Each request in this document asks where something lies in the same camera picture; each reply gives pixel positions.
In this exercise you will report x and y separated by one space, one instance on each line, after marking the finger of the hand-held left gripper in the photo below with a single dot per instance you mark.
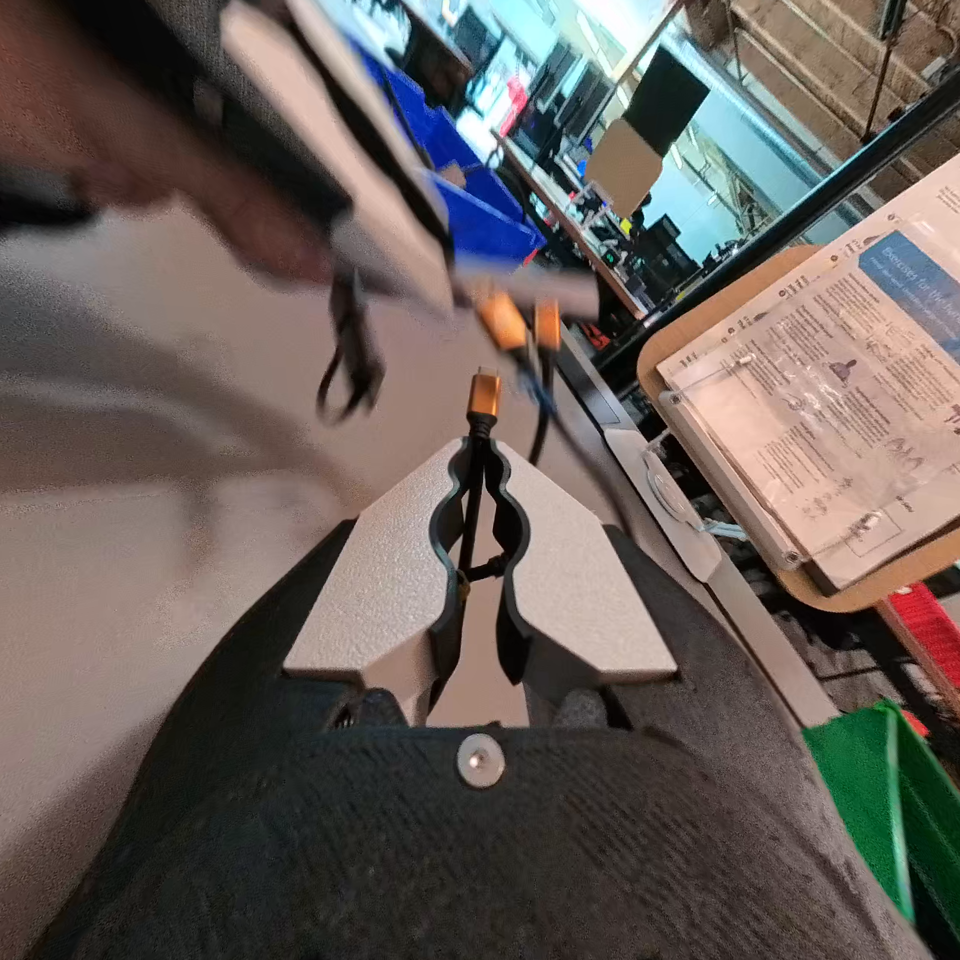
352 82
390 247

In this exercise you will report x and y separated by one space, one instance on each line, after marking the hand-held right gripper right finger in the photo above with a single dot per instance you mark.
585 600

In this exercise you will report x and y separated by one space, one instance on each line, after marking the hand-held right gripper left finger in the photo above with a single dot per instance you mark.
375 600

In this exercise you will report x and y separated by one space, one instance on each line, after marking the blue plastic bin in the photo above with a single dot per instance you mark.
480 217

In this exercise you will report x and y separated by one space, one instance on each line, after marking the green plastic bin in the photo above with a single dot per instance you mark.
862 787

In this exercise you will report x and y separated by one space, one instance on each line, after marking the person's left hand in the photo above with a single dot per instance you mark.
112 97

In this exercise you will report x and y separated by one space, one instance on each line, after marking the wooden background desk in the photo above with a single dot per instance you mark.
592 255

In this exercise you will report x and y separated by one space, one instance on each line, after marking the beige board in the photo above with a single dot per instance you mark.
622 165

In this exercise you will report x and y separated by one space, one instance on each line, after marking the wooden document stand white base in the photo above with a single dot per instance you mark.
667 337

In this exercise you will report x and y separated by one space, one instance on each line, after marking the black hanging panel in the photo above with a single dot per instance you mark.
667 97

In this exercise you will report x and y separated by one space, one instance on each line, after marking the black metal frame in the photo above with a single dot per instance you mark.
787 214

